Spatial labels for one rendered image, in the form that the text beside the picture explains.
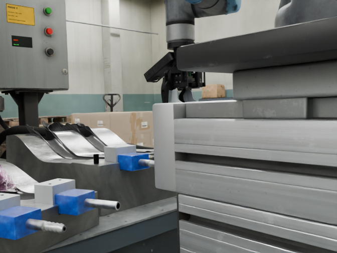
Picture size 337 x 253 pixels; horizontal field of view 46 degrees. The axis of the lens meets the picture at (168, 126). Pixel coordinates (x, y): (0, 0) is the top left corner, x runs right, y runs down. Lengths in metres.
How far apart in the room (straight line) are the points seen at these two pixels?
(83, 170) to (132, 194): 0.10
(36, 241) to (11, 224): 0.08
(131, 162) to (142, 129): 4.06
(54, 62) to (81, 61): 7.16
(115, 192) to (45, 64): 1.00
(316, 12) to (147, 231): 0.51
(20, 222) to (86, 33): 8.55
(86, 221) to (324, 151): 0.44
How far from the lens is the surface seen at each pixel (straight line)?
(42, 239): 0.58
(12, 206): 0.55
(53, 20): 1.70
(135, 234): 0.69
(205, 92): 8.29
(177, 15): 1.02
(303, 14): 0.30
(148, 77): 1.07
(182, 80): 0.99
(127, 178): 0.75
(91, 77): 8.93
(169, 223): 0.74
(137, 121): 4.70
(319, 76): 0.30
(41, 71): 1.64
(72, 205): 0.58
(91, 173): 0.73
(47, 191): 0.60
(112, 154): 0.74
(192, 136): 0.37
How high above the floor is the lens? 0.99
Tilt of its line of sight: 3 degrees down
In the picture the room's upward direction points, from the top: 2 degrees counter-clockwise
